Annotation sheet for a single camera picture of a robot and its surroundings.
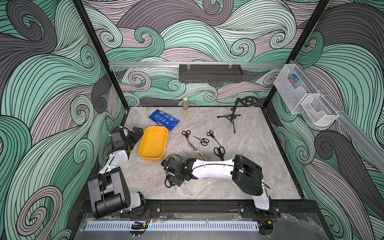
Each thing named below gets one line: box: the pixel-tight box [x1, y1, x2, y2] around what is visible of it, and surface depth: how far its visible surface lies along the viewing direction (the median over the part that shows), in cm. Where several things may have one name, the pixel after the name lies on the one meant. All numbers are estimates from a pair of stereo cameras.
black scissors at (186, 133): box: [181, 130, 193, 147], surface depth 106 cm
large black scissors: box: [213, 146, 225, 161], surface depth 97 cm
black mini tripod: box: [217, 96, 259, 134], surface depth 96 cm
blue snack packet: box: [148, 109, 180, 131], surface depth 112 cm
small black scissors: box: [193, 136, 210, 146], surface depth 102 cm
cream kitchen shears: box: [188, 141, 210, 162], surface depth 94 cm
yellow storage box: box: [138, 126, 169, 162], surface depth 100 cm
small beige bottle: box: [182, 97, 189, 110], surface depth 116 cm
